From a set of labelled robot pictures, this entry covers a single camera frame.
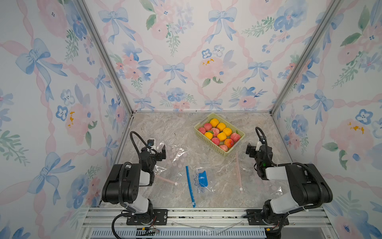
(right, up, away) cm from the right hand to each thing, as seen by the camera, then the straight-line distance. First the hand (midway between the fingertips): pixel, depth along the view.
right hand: (258, 143), depth 94 cm
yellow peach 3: (-22, +4, +7) cm, 23 cm away
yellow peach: (-17, +7, +9) cm, 21 cm away
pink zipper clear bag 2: (-7, -22, -7) cm, 24 cm away
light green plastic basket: (-24, +15, +14) cm, 31 cm away
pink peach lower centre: (-26, +2, +4) cm, 26 cm away
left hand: (-63, -1, -1) cm, 63 cm away
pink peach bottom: (-21, -2, 0) cm, 21 cm away
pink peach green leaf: (-26, +8, +7) cm, 28 cm away
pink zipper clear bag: (-55, -15, -3) cm, 57 cm away
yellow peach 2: (-30, +5, +6) cm, 31 cm away
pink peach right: (-13, +4, +4) cm, 14 cm away
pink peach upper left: (-30, +11, +12) cm, 34 cm away
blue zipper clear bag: (-36, -21, -15) cm, 44 cm away
